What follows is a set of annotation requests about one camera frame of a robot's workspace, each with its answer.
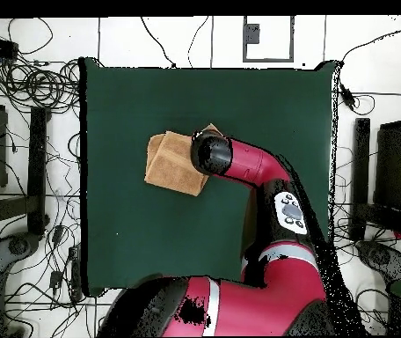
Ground small grey box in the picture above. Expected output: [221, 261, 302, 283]
[244, 23, 260, 45]

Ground black metal stand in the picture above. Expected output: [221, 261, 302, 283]
[348, 117, 401, 244]
[0, 106, 51, 236]

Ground coiled black cables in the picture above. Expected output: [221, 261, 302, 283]
[0, 59, 80, 110]

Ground tan terry towel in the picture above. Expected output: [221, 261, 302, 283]
[143, 122, 223, 197]

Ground grey rectangular floor frame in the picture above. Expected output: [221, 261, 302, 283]
[242, 15, 295, 63]

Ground dark green table cloth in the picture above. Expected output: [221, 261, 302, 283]
[78, 55, 339, 298]

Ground grey chair base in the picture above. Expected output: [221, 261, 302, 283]
[0, 231, 41, 283]
[356, 240, 401, 283]

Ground black power adapter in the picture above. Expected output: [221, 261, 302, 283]
[339, 84, 358, 110]

